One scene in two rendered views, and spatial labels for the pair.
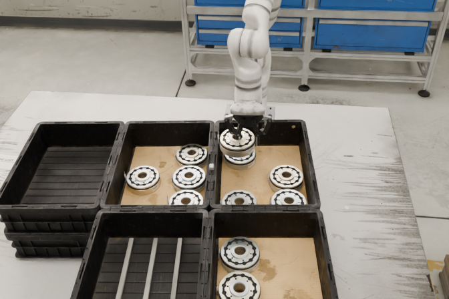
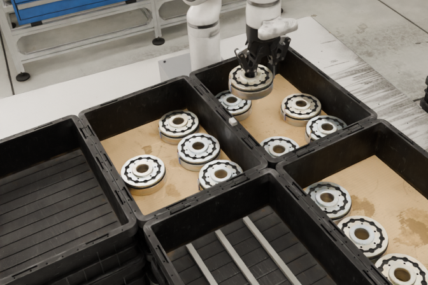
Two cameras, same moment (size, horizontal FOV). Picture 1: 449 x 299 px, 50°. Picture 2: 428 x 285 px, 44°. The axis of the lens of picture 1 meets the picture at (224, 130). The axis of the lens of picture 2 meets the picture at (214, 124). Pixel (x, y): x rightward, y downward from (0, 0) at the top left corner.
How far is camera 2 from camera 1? 0.61 m
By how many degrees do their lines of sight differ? 23
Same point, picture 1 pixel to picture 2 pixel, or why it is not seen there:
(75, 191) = (61, 226)
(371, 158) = (335, 67)
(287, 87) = (140, 46)
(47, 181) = (9, 232)
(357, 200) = not seen: hidden behind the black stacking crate
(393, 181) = (371, 81)
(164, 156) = (142, 140)
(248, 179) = (259, 125)
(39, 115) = not seen: outside the picture
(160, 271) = (253, 264)
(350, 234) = not seen: hidden behind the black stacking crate
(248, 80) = not seen: outside the picture
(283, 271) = (378, 200)
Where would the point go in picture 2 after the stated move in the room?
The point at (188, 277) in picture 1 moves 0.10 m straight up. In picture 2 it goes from (290, 254) to (292, 222)
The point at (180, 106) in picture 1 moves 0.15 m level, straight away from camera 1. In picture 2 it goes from (88, 86) to (69, 67)
